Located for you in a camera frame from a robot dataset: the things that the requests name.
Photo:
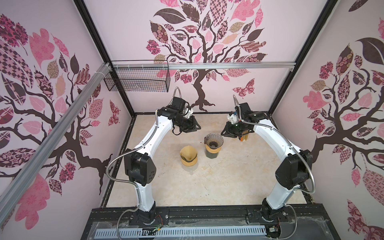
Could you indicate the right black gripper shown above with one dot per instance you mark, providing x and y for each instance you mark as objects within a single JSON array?
[{"x": 228, "y": 132}]

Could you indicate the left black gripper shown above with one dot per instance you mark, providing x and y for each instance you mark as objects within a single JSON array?
[{"x": 191, "y": 127}]

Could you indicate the orange coffee filter pack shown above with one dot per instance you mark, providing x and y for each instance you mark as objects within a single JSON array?
[{"x": 244, "y": 137}]

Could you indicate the grey glass dripper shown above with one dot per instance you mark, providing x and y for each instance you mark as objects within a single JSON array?
[{"x": 214, "y": 141}]

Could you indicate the grey glass measuring cup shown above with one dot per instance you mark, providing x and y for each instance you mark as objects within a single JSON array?
[{"x": 211, "y": 155}]

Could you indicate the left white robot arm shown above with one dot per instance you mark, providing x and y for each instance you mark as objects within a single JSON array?
[{"x": 139, "y": 163}]

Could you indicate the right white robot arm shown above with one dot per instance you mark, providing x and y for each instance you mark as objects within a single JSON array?
[{"x": 295, "y": 164}]

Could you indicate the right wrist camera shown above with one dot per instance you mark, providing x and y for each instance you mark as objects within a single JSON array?
[{"x": 241, "y": 112}]

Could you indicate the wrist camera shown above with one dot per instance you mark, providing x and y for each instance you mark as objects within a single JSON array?
[
  {"x": 182, "y": 107},
  {"x": 241, "y": 112}
]

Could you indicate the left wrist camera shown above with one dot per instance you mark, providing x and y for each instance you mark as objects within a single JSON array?
[{"x": 182, "y": 107}]

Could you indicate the rear aluminium rail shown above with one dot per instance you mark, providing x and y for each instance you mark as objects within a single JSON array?
[{"x": 203, "y": 66}]

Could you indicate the aluminium rail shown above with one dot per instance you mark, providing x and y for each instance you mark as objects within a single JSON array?
[
  {"x": 23, "y": 180},
  {"x": 203, "y": 66}
]

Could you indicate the black wire basket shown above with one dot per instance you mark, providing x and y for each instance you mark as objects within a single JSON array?
[{"x": 139, "y": 76}]

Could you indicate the white slotted cable duct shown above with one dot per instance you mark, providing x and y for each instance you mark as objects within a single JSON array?
[{"x": 194, "y": 232}]

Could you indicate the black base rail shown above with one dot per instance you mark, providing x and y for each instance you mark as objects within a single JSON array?
[{"x": 295, "y": 222}]

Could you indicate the left aluminium rail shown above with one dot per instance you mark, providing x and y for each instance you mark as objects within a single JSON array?
[{"x": 23, "y": 180}]

